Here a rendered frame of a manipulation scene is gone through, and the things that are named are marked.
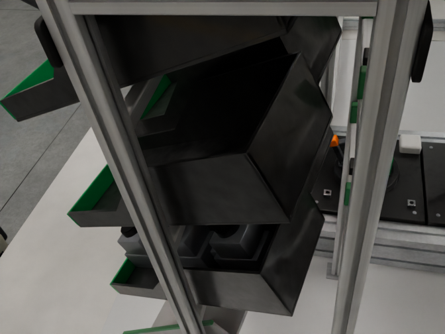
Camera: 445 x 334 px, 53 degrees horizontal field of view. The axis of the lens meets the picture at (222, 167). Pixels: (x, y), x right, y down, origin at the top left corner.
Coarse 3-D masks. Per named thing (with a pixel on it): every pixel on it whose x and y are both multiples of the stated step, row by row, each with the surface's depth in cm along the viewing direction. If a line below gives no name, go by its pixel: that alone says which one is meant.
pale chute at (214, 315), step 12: (168, 312) 78; (216, 312) 65; (228, 312) 62; (240, 312) 59; (156, 324) 78; (168, 324) 75; (204, 324) 56; (216, 324) 56; (228, 324) 60; (240, 324) 58
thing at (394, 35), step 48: (48, 0) 23; (384, 0) 19; (96, 48) 26; (384, 48) 20; (96, 96) 27; (384, 96) 23; (384, 144) 24; (144, 192) 34; (384, 192) 27; (144, 240) 38; (336, 240) 87
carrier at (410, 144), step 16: (400, 144) 104; (416, 144) 102; (336, 160) 102; (400, 160) 102; (416, 160) 102; (320, 176) 102; (336, 176) 99; (400, 176) 99; (416, 176) 99; (320, 192) 99; (336, 192) 98; (400, 192) 96; (416, 192) 96; (320, 208) 96; (336, 208) 95; (384, 208) 94; (400, 208) 93; (416, 208) 93
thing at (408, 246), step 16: (336, 128) 114; (384, 224) 92; (400, 224) 92; (416, 224) 91; (320, 240) 96; (384, 240) 90; (400, 240) 89; (416, 240) 89; (432, 240) 88; (384, 256) 94; (400, 256) 93; (416, 256) 92; (432, 256) 90
